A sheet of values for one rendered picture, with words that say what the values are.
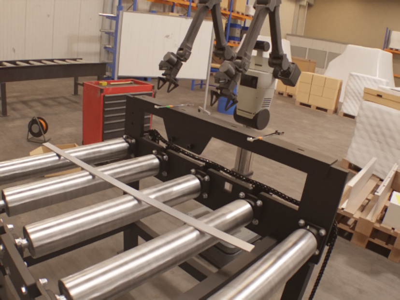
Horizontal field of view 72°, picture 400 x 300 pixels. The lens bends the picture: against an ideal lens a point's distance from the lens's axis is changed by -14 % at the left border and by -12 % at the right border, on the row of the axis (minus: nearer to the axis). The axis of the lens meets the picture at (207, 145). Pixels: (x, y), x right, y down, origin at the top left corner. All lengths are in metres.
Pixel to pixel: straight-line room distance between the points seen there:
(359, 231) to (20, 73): 5.73
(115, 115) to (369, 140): 3.39
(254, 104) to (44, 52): 10.04
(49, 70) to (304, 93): 7.02
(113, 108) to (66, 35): 8.51
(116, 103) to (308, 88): 7.06
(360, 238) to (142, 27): 4.88
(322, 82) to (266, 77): 7.52
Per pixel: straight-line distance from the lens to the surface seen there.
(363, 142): 4.70
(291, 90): 11.26
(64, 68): 6.48
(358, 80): 9.36
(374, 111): 4.55
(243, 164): 2.21
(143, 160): 1.59
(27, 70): 6.19
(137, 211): 1.23
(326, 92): 9.47
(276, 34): 1.80
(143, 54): 5.95
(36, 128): 4.56
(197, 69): 6.30
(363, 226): 2.92
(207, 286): 1.05
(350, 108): 9.44
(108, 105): 3.45
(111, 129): 3.55
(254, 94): 2.03
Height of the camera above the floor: 1.52
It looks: 19 degrees down
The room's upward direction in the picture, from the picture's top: 7 degrees clockwise
